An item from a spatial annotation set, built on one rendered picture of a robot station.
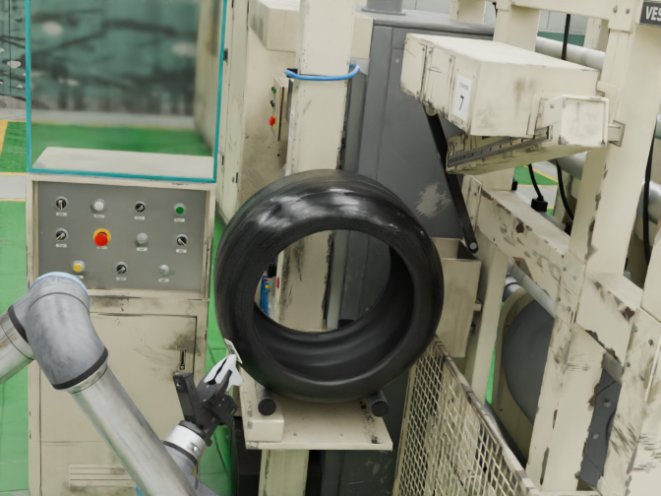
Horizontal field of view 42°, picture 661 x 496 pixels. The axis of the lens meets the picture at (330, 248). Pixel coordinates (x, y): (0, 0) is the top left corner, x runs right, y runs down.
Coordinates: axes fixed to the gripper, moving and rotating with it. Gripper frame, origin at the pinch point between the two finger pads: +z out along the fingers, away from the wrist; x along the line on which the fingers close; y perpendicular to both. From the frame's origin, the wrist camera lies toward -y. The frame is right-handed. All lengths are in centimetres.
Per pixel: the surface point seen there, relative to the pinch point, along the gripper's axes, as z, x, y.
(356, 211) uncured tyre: 34.5, 27.7, -10.2
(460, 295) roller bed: 55, 17, 43
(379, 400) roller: 12.6, 17.0, 33.1
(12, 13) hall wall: 470, -768, 10
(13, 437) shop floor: -8, -180, 52
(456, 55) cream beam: 57, 56, -29
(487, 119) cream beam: 43, 66, -22
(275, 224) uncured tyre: 23.6, 15.2, -18.4
